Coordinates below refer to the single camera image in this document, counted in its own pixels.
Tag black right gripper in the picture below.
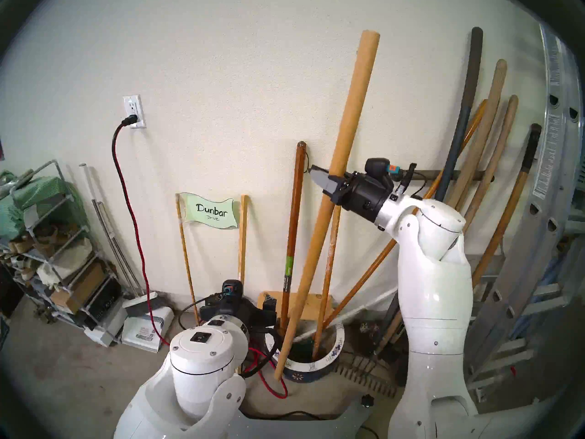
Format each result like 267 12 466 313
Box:
309 165 396 225

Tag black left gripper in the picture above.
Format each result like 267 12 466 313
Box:
199 296 279 333

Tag thick light wooden dowel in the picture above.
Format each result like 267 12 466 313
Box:
273 30 381 381

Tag paint-flecked pole with threaded tip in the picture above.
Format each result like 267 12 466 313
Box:
312 205 343 360

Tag blue white floral ceramic pot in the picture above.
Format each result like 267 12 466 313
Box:
273 321 346 384

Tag light wooden board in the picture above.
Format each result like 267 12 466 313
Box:
257 291 335 323

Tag flat thin wooden strip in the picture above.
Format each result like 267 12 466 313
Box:
238 194 250 286

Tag thin white pipe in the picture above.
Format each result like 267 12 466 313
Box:
329 287 399 327

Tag white box on floor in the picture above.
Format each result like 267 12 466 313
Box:
121 305 176 353

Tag green Dunbar sign on stick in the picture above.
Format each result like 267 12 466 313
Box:
175 192 240 325

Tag metal rake head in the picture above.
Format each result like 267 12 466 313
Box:
337 353 399 398

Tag black box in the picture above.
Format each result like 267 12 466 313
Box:
85 278 124 327

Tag thin metal rods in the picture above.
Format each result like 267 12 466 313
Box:
91 199 145 298

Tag brown cardboard box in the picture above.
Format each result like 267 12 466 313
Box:
50 262 108 313

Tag white cloth bag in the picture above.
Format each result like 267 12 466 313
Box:
37 239 95 289

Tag white PVC pipe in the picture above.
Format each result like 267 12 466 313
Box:
78 163 143 298

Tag aluminium ladder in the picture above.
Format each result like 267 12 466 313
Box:
466 22 585 403

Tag green checkered cloth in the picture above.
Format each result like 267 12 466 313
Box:
0 170 88 242

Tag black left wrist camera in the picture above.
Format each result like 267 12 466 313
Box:
221 279 244 304

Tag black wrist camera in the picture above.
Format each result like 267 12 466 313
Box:
364 158 403 182
221 279 244 304

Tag dark brown handle green label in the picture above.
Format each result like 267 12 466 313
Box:
280 141 308 337

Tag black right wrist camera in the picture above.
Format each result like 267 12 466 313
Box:
364 158 403 182

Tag orange handled green rake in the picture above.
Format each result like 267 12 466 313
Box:
322 100 487 330

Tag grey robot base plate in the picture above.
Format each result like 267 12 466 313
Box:
229 395 381 439

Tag weathered pale wooden handle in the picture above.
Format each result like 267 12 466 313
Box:
446 59 508 211

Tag tan wooden tool handle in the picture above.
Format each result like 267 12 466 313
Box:
462 94 520 236

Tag brown handle with black grip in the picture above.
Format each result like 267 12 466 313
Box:
471 123 543 289

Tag red black power cord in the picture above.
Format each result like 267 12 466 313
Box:
111 115 172 348

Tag white wall outlet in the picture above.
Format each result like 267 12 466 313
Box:
122 94 146 130

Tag grey wire shelf rack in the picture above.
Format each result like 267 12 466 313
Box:
0 159 127 348

